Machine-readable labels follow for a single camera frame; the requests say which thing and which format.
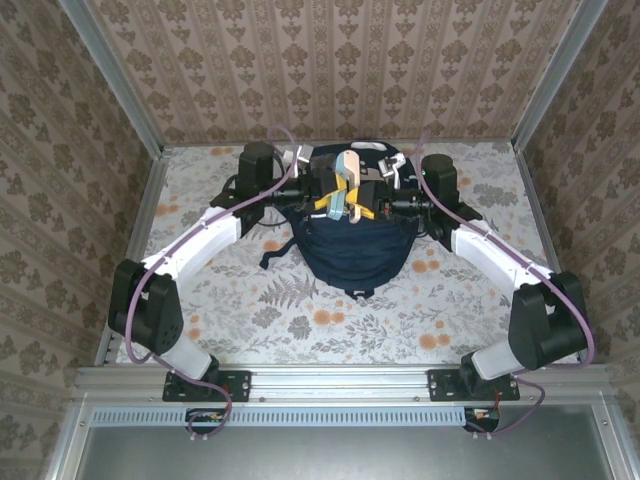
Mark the navy blue backpack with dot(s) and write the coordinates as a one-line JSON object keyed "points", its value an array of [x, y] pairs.
{"points": [[350, 250]]}

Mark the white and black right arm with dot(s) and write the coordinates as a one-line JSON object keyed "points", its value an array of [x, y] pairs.
{"points": [[545, 325]]}

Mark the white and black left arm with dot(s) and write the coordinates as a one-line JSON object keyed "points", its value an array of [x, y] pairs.
{"points": [[155, 315]]}

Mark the steel lower panel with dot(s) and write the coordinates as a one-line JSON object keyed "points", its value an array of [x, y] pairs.
{"points": [[340, 455]]}

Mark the black controller board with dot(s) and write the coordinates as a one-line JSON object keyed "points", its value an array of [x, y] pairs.
{"points": [[202, 419]]}

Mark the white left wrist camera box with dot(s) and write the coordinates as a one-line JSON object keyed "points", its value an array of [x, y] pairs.
{"points": [[297, 159]]}

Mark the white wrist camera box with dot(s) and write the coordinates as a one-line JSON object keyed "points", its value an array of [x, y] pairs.
{"points": [[297, 159], [391, 166]]}

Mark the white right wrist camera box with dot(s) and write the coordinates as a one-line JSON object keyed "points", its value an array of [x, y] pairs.
{"points": [[391, 166]]}

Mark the aluminium table side rail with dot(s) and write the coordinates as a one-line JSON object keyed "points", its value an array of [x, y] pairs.
{"points": [[540, 215], [145, 215]]}

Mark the aluminium corner post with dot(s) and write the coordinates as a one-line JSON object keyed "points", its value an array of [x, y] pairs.
{"points": [[555, 75], [110, 75]]}

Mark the aluminium front rail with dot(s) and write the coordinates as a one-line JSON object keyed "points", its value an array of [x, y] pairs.
{"points": [[340, 382]]}

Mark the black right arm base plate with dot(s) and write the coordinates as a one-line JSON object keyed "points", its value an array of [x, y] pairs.
{"points": [[442, 385]]}

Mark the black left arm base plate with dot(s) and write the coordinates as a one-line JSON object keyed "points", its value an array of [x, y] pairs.
{"points": [[235, 385]]}

